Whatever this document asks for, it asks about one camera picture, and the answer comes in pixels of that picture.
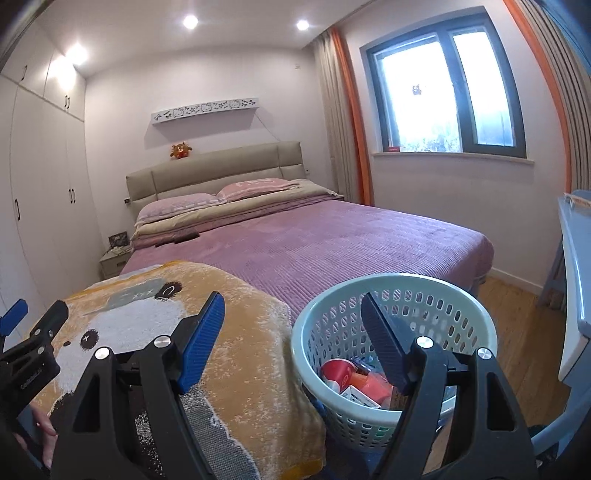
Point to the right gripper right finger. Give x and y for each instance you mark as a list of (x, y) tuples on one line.
[(488, 439)]

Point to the white bedside table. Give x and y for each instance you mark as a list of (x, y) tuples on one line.
[(113, 261)]

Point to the beige orange curtain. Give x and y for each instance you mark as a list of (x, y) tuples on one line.
[(348, 145)]

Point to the beige folded blanket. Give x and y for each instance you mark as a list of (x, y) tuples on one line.
[(200, 221)]

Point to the blue white milk carton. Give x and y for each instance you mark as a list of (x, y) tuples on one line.
[(364, 367)]

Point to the person's left hand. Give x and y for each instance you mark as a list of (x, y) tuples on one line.
[(34, 429)]

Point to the yellow bear plush blanket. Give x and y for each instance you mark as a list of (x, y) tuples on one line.
[(248, 412)]

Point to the photo frame on nightstand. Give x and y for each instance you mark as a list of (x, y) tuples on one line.
[(120, 239)]

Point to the bed with purple cover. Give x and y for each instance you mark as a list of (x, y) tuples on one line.
[(297, 254)]

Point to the orange soymilk paper cup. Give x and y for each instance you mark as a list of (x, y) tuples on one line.
[(371, 390)]

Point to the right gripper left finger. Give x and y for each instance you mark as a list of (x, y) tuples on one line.
[(99, 439)]

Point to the orange plush toy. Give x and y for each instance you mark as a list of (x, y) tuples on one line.
[(180, 150)]

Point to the dark framed window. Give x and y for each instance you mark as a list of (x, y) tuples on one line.
[(447, 87)]

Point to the white decorative wall shelf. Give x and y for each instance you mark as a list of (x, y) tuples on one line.
[(203, 108)]

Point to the pink pillow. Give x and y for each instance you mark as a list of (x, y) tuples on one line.
[(170, 207), (252, 188)]

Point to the light green plastic basket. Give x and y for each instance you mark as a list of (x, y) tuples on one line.
[(331, 326)]

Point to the beige padded headboard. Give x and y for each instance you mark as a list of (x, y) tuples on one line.
[(210, 172)]

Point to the left pink pillow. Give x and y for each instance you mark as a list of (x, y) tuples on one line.
[(170, 207)]

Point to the right pink pillow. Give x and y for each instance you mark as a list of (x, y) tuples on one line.
[(252, 188)]

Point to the right side striped curtain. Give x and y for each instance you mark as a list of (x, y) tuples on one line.
[(567, 81)]

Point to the white wardrobe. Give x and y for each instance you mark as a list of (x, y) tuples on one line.
[(50, 239)]

